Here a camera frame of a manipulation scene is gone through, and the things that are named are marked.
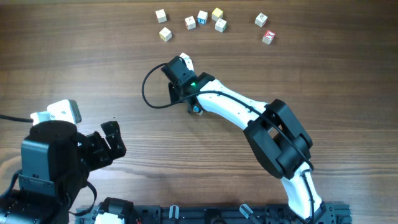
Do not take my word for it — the blue X wooden block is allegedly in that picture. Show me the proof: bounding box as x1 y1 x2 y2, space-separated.
192 106 203 116

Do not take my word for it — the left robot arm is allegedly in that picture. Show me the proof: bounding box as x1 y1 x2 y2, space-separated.
1 121 126 224

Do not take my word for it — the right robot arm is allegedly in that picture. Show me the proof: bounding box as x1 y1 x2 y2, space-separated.
161 56 322 222

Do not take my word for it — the wooden block red side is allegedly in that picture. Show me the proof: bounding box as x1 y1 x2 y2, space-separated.
180 52 189 58

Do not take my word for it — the wooden block yellow side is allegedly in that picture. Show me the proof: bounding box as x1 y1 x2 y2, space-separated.
159 27 172 42

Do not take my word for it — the wooden block red letter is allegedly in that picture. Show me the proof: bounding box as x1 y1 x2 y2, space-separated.
184 16 196 30

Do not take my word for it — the wooden block green side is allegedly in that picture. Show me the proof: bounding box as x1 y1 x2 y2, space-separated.
215 18 227 32

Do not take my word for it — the wooden block blue side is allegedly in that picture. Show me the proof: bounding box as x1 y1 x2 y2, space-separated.
197 11 208 24

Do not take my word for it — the wooden block top left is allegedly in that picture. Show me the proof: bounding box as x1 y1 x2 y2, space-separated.
155 9 167 23

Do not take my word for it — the yellow top wooden block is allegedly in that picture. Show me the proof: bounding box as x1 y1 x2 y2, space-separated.
211 7 223 21

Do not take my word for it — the red top wooden block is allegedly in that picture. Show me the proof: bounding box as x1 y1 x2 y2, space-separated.
262 30 275 45

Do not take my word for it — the wooden block far right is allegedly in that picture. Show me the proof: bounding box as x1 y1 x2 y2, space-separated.
254 12 268 27

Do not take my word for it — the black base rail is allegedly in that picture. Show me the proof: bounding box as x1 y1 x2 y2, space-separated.
75 198 353 224

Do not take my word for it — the left camera cable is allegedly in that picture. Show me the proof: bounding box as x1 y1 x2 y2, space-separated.
0 114 34 123

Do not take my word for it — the camera cable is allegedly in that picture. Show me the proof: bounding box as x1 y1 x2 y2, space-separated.
0 114 34 123
141 62 315 224

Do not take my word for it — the right camera cable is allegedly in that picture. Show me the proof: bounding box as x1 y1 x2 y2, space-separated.
141 62 315 224

